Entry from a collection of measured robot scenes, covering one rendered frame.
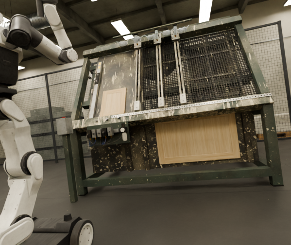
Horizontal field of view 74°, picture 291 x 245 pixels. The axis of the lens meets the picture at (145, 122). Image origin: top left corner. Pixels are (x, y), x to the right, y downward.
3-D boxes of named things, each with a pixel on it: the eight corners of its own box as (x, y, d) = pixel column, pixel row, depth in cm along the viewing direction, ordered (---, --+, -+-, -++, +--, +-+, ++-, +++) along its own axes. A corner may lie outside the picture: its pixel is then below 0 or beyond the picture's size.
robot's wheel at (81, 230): (79, 265, 110) (75, 230, 110) (71, 265, 111) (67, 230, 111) (96, 243, 129) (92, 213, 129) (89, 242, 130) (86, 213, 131)
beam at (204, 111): (73, 133, 237) (67, 129, 227) (74, 125, 243) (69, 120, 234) (271, 108, 189) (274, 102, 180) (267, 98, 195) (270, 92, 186)
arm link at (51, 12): (53, 2, 107) (64, 28, 114) (53, 5, 115) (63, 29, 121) (41, 5, 106) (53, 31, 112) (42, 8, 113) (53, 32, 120)
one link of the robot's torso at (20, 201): (12, 248, 93) (28, 150, 109) (-19, 247, 98) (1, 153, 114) (37, 240, 107) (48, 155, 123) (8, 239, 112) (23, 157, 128)
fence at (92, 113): (90, 120, 232) (88, 118, 229) (99, 64, 280) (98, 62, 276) (94, 119, 231) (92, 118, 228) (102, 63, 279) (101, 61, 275)
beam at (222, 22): (85, 60, 293) (82, 55, 284) (86, 56, 298) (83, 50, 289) (241, 26, 245) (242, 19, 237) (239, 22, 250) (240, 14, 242)
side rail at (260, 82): (258, 99, 197) (261, 93, 188) (233, 32, 252) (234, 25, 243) (266, 98, 195) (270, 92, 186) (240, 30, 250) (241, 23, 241)
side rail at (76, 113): (75, 125, 243) (69, 120, 233) (87, 63, 298) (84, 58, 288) (78, 124, 241) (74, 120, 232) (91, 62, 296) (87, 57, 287)
